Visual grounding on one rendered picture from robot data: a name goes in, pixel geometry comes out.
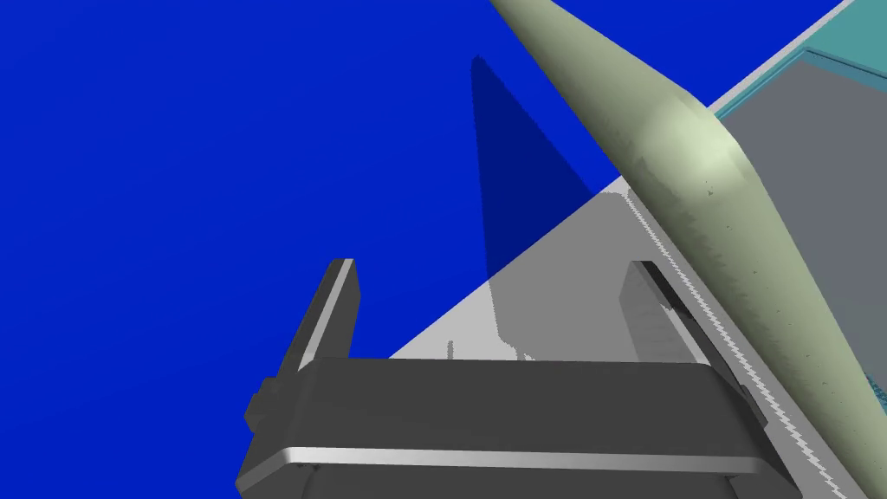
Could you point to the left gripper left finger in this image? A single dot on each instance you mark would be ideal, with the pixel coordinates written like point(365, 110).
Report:
point(331, 312)

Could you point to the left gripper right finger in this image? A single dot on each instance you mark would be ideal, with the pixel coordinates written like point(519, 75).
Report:
point(651, 326)

